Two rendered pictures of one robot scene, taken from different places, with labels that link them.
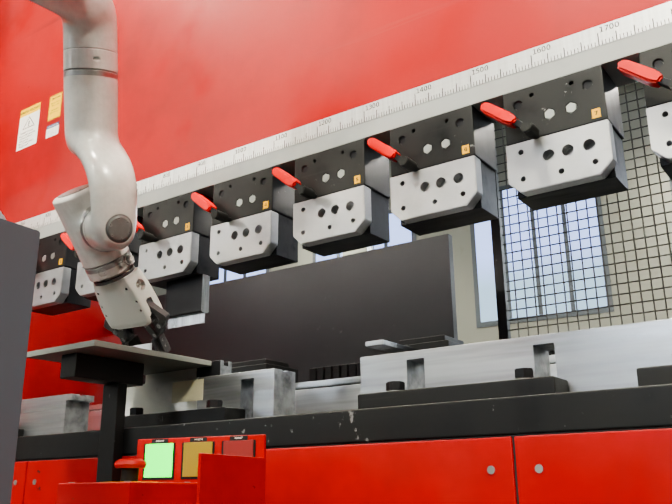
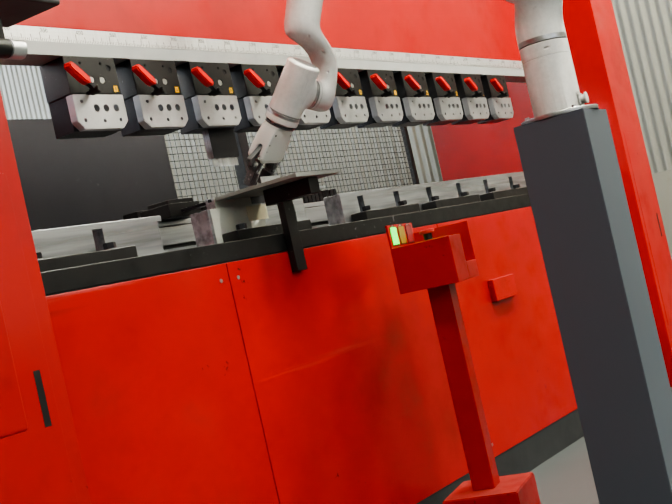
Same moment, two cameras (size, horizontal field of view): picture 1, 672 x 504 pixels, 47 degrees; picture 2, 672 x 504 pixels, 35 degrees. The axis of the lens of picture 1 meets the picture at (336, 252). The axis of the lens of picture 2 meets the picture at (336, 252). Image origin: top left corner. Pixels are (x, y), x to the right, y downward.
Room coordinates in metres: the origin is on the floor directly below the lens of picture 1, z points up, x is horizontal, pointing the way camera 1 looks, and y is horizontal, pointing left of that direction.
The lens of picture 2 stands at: (1.22, 3.04, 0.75)
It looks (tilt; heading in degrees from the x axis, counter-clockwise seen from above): 1 degrees up; 271
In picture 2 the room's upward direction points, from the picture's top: 13 degrees counter-clockwise
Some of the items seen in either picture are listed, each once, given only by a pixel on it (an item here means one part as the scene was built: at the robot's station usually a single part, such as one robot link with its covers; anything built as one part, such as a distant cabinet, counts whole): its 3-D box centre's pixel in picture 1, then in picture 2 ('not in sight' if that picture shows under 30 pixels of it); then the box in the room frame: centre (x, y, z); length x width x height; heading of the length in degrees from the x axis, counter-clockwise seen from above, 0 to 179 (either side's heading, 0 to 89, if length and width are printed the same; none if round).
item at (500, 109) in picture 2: not in sight; (491, 99); (0.58, -0.99, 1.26); 0.15 x 0.09 x 0.17; 55
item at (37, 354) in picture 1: (122, 359); (277, 185); (1.36, 0.38, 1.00); 0.26 x 0.18 x 0.01; 145
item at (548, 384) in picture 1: (457, 398); (386, 213); (1.09, -0.17, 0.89); 0.30 x 0.05 x 0.03; 55
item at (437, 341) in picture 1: (413, 348); not in sight; (1.36, -0.14, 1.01); 0.26 x 0.12 x 0.05; 145
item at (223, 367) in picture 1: (187, 374); (236, 201); (1.48, 0.29, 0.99); 0.20 x 0.03 x 0.03; 55
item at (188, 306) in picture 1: (187, 302); (221, 147); (1.48, 0.30, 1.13); 0.10 x 0.02 x 0.10; 55
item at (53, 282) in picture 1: (58, 273); (85, 97); (1.72, 0.64, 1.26); 0.15 x 0.09 x 0.17; 55
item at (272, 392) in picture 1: (202, 405); (252, 223); (1.45, 0.25, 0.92); 0.39 x 0.06 x 0.10; 55
